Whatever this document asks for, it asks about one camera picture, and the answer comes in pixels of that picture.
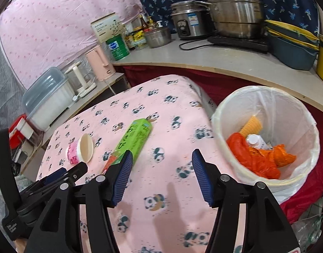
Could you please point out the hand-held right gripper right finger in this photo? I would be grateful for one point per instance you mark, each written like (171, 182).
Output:
(203, 183)

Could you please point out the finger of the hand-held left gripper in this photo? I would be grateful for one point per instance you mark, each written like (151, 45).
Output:
(77, 170)
(54, 175)

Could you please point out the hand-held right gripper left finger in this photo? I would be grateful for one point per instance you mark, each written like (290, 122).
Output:
(122, 180)

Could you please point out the pink printed paper cup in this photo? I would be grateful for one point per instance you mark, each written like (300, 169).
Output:
(83, 147)

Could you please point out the green cardboard box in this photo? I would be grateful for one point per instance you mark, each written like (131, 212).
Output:
(135, 137)

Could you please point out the red plastic bag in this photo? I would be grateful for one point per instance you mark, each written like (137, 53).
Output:
(238, 147)

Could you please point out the small white bottle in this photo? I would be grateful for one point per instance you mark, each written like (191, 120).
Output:
(256, 140)

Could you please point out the orange cloth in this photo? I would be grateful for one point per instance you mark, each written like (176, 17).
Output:
(251, 126)

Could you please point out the orange plastic bag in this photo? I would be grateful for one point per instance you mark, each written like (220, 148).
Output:
(282, 156)

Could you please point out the bin with white liner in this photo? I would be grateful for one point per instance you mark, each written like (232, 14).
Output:
(303, 126)

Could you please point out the clear container white lid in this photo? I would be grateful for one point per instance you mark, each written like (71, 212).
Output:
(27, 129)

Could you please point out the pink panda tablecloth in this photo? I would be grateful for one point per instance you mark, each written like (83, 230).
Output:
(164, 126)

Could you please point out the white power plug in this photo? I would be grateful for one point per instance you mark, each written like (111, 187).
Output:
(75, 98)

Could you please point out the white dish rack clear lid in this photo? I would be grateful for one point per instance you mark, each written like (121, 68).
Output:
(50, 97)

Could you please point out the white glass kettle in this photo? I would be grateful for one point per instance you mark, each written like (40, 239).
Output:
(79, 76)

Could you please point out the low wooden shelf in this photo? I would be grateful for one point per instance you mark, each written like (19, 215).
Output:
(116, 80)

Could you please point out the grey quilted cloth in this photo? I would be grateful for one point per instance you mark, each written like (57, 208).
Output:
(6, 84)

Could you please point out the dark red cloth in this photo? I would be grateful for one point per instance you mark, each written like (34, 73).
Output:
(230, 79)

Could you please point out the pink electric kettle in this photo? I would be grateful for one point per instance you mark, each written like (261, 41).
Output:
(98, 63)

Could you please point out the clear plastic bottle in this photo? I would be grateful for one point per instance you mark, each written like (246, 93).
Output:
(306, 229)

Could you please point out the grey kitchen counter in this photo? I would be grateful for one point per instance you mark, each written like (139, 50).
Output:
(203, 58)

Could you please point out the green tin can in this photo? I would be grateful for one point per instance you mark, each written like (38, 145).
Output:
(118, 47)

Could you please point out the yellow label jar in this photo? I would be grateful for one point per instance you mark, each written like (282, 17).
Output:
(139, 40)

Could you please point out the black induction cooker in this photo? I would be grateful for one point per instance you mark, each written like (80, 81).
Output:
(238, 43)

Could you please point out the beige cardboard box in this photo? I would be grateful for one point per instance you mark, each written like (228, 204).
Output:
(106, 27)

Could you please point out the small steel pot with lid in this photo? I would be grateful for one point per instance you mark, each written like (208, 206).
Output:
(157, 38)

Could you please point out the pink dotted curtain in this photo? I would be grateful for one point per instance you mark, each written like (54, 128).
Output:
(58, 18)

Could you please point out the blue plastic basin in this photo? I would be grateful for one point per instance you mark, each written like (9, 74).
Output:
(290, 55)

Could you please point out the dark sauce bottle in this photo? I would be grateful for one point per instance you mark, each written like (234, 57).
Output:
(143, 22)

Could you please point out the steel rice cooker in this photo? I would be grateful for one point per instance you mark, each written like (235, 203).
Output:
(193, 18)

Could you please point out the large steel steamer pot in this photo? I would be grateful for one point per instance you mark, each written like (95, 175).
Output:
(238, 13)

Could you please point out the yellow rimmed blue basin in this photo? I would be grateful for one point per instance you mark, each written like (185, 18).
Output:
(290, 30)

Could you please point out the blue printed cloth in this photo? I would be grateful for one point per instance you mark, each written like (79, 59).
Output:
(282, 2)

